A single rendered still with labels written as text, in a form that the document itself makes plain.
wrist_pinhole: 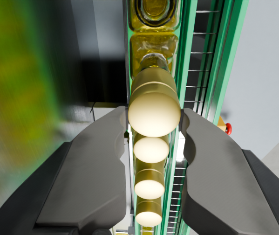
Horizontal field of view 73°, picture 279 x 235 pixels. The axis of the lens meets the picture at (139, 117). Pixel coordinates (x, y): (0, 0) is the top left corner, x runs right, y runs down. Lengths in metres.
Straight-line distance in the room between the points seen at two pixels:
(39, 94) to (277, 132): 0.73
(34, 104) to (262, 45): 0.56
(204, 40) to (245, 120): 0.37
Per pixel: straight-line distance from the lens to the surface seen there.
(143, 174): 0.21
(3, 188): 0.20
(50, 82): 0.25
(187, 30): 0.34
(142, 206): 0.26
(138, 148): 0.18
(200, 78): 0.45
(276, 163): 2.16
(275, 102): 0.72
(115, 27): 0.55
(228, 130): 0.65
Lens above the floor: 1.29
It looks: 58 degrees down
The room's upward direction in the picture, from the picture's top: 174 degrees counter-clockwise
